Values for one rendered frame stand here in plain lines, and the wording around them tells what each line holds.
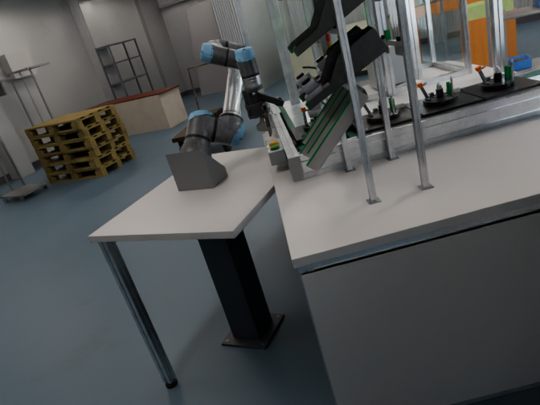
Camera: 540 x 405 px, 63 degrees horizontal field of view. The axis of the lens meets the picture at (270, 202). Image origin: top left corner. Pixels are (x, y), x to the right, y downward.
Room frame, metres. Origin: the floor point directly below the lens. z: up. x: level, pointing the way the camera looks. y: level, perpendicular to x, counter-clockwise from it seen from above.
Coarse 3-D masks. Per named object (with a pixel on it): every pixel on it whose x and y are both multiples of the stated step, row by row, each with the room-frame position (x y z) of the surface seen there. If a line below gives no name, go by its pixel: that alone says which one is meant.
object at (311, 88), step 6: (306, 78) 1.40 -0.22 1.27; (312, 78) 1.39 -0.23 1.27; (306, 84) 1.38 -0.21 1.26; (312, 84) 1.37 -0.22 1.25; (318, 84) 1.38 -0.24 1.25; (306, 90) 1.38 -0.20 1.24; (312, 90) 1.37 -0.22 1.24; (318, 90) 1.37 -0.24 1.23; (306, 96) 1.38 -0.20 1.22; (312, 96) 1.37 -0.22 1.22
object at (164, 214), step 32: (224, 160) 2.25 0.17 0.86; (256, 160) 2.09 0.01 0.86; (160, 192) 2.02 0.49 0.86; (192, 192) 1.88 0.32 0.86; (224, 192) 1.76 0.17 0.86; (256, 192) 1.66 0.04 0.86; (128, 224) 1.71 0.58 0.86; (160, 224) 1.61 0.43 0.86; (192, 224) 1.52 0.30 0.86; (224, 224) 1.44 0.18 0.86
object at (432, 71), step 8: (472, 64) 2.79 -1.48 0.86; (424, 72) 2.96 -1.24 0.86; (432, 72) 2.90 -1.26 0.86; (440, 72) 2.83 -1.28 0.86; (448, 72) 2.76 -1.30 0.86; (472, 72) 2.59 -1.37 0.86; (416, 80) 2.80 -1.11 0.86; (448, 80) 2.56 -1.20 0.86; (368, 88) 2.97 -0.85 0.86; (424, 88) 2.54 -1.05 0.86; (392, 96) 2.56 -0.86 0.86; (264, 120) 2.92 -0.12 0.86
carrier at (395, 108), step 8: (392, 104) 1.74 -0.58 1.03; (400, 104) 1.87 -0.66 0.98; (376, 112) 1.83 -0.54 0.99; (392, 112) 1.76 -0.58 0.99; (400, 112) 1.80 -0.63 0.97; (408, 112) 1.77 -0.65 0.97; (368, 120) 1.79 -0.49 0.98; (376, 120) 1.75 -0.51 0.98; (392, 120) 1.73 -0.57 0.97; (400, 120) 1.70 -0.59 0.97; (408, 120) 1.68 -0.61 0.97; (368, 128) 1.71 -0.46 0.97; (376, 128) 1.68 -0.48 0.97
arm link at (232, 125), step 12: (228, 72) 2.24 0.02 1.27; (228, 84) 2.19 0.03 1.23; (240, 84) 2.18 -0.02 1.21; (228, 96) 2.14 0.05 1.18; (240, 96) 2.15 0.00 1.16; (228, 108) 2.09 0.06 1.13; (240, 108) 2.12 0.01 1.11; (228, 120) 2.04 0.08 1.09; (240, 120) 2.06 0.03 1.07; (216, 132) 2.00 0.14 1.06; (228, 132) 2.00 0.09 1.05; (240, 132) 2.01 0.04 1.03; (228, 144) 2.02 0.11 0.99
